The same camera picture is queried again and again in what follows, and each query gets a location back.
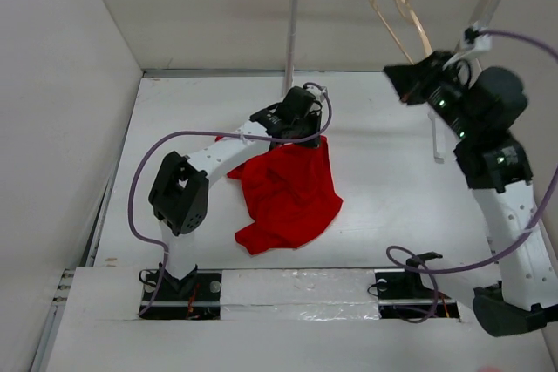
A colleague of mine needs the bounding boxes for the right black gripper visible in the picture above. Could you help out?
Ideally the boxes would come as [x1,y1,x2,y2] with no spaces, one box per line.
[384,47,478,139]

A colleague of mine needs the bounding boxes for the red t shirt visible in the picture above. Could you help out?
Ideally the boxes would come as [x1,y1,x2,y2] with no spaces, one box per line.
[228,136,344,255]

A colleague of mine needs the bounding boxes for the beige plastic clothes hanger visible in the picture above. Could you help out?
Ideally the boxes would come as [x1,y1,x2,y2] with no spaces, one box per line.
[368,0,433,64]

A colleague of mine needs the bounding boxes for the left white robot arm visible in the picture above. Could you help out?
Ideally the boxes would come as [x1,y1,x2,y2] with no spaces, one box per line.
[148,86,324,300]

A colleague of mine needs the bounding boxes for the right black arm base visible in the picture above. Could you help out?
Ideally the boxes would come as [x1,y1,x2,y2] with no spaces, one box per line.
[367,252,460,323]

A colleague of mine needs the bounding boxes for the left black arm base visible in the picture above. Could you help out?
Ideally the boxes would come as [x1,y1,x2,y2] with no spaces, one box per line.
[139,267,222,321]

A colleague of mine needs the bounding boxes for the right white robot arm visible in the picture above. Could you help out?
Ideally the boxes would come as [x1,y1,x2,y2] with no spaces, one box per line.
[383,51,557,337]

